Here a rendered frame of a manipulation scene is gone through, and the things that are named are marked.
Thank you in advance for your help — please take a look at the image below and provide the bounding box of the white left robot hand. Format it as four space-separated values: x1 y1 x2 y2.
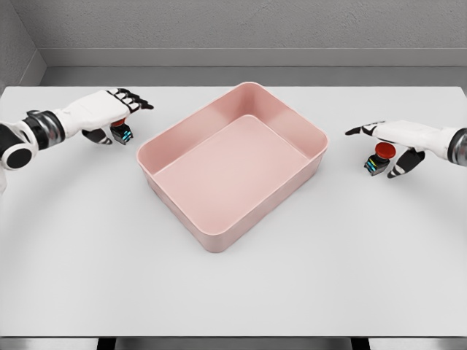
69 87 155 146

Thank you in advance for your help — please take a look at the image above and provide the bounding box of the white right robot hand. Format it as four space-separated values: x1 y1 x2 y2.
344 120 443 179

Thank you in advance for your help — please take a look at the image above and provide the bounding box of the red button industrial switch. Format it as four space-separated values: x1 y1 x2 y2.
110 118 134 146
363 142 398 178

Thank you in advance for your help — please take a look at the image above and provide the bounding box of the pink rectangular plastic basket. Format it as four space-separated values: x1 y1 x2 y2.
136 81 329 254

